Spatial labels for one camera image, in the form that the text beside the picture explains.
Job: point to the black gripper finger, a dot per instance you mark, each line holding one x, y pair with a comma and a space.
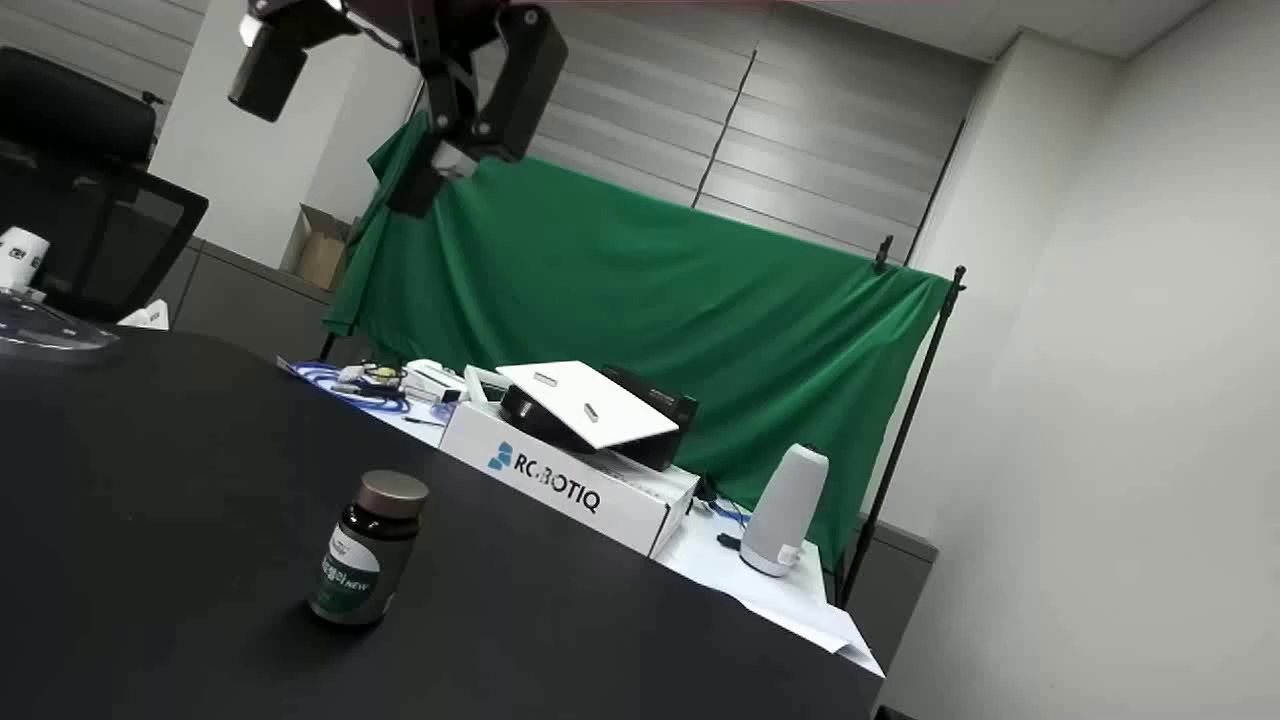
443, 149
523, 82

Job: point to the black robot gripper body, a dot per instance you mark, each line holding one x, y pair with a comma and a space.
425, 30

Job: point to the green supplement bottle brown cap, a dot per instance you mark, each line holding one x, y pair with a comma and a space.
368, 554

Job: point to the brown cardboard box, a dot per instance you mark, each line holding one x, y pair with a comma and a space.
319, 249

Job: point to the green backdrop cloth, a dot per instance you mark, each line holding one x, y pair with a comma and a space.
625, 284

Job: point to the white clutter items pile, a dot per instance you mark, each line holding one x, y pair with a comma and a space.
394, 382

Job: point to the black box with white lid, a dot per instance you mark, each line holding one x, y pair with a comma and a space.
593, 405

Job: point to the white Robotiq cardboard box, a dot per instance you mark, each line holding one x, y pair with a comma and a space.
565, 481

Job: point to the black office chair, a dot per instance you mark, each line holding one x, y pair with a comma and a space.
81, 203

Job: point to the small white device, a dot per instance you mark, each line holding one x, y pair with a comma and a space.
18, 256

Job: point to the black backdrop stand pole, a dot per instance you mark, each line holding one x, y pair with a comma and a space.
905, 426

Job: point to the white paper sheet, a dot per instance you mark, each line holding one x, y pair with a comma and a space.
787, 603

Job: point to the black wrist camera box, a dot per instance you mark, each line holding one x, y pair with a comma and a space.
268, 61

